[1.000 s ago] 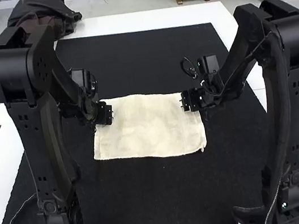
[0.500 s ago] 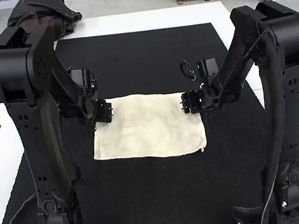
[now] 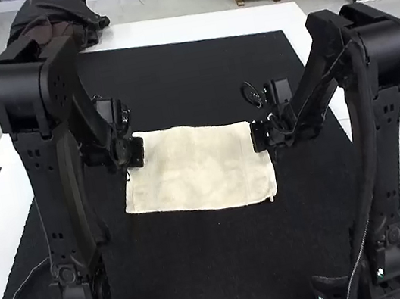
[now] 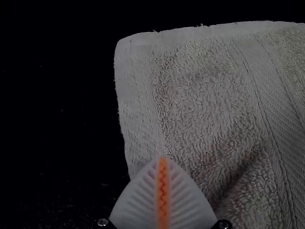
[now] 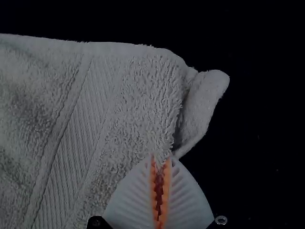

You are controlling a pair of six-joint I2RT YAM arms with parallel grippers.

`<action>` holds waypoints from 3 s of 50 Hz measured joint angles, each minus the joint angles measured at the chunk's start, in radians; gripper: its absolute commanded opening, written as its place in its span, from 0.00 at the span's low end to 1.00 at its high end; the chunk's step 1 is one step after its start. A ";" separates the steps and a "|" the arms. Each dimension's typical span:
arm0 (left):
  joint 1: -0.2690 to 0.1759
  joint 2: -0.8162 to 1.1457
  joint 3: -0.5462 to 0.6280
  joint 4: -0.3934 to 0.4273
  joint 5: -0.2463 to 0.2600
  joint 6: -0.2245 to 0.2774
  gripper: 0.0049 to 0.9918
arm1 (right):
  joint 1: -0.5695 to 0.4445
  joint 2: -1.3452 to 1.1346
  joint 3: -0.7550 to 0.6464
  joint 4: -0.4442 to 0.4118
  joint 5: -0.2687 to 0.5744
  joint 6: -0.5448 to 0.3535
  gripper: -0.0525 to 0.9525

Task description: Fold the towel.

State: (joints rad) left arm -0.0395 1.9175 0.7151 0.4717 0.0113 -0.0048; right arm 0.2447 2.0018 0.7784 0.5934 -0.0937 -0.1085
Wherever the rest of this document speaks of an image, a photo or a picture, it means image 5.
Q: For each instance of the black mat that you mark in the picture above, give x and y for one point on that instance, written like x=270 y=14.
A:
x=262 y=71

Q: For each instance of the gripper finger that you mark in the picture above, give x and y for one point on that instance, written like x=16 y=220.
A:
x=186 y=202
x=133 y=202

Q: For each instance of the pale towel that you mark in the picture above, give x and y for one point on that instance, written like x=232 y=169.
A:
x=95 y=107

